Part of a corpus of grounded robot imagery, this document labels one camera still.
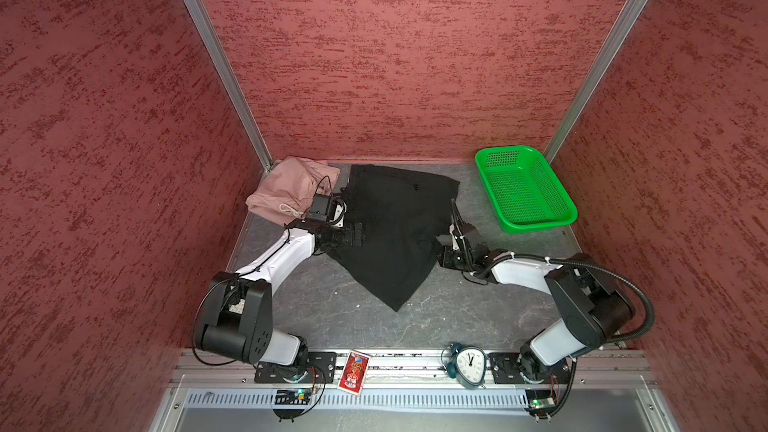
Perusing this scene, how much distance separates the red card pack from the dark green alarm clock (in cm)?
21

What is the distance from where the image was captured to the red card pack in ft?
2.33

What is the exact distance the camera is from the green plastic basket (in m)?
1.01

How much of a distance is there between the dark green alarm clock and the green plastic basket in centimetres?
40

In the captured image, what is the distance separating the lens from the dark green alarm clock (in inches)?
27.9

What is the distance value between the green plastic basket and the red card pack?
1.94ft
